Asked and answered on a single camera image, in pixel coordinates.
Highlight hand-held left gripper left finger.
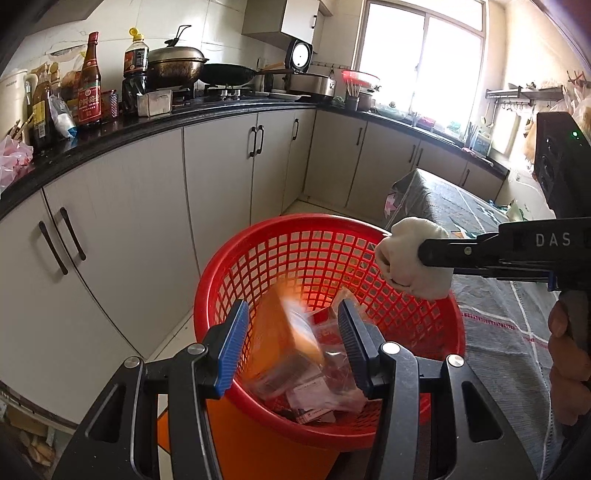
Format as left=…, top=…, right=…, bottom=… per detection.
left=51, top=299, right=252, bottom=480

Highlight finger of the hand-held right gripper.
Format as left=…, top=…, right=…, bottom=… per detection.
left=417, top=228, right=500, bottom=278

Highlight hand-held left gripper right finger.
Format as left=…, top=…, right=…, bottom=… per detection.
left=336, top=298, right=539, bottom=480

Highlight orange cardboard box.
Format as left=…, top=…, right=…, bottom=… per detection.
left=248, top=283, right=327, bottom=380

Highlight white tissue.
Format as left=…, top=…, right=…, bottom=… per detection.
left=373, top=217, right=454, bottom=302

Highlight red plastic mesh basket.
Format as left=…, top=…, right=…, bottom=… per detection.
left=193, top=213, right=466, bottom=451

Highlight person's right hand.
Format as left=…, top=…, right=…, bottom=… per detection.
left=548, top=299, right=591, bottom=426

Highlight clear plastic wrapper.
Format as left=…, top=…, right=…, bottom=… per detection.
left=244, top=348, right=371, bottom=417

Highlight white paper receipt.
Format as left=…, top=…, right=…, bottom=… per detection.
left=287, top=382, right=339, bottom=424

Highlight grey star print tablecloth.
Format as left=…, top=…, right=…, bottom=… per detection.
left=383, top=168, right=591, bottom=477

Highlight hanging plastic bags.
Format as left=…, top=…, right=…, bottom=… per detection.
left=524, top=69, right=591, bottom=163

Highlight orange plastic stool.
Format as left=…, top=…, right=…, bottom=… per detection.
left=157, top=394, right=433, bottom=480

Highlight grey base cabinets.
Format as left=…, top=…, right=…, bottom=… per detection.
left=0, top=108, right=506, bottom=425

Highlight window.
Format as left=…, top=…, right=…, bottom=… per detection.
left=353, top=0, right=488, bottom=140

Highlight red plastic colander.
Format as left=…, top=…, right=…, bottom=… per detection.
left=340, top=69, right=382, bottom=89

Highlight stainless electric cooker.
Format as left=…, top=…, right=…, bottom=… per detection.
left=285, top=72, right=337, bottom=101

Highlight black kitchen countertop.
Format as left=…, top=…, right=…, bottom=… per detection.
left=0, top=95, right=510, bottom=222

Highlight gas stove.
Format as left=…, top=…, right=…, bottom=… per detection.
left=172, top=85, right=271, bottom=102

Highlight steel seasoning box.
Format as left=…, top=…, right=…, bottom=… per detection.
left=136, top=89, right=174, bottom=117

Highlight small red jar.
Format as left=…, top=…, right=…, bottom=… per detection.
left=101, top=89, right=119, bottom=122

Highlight black wok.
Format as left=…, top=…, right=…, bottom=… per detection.
left=200, top=62, right=297, bottom=89

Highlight pink plastic bag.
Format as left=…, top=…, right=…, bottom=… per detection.
left=0, top=136, right=36, bottom=195

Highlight steel pot with lid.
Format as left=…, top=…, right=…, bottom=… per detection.
left=146, top=25, right=210, bottom=89

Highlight red label vinegar bottle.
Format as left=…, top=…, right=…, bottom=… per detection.
left=76, top=31, right=103, bottom=128

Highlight yellow cap soy sauce bottle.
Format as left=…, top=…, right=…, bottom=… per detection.
left=122, top=28, right=150, bottom=117

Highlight metal wall rack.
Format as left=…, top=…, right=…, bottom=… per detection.
left=484, top=85, right=565, bottom=101

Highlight white wall cabinet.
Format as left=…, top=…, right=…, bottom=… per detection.
left=242, top=0, right=322, bottom=48

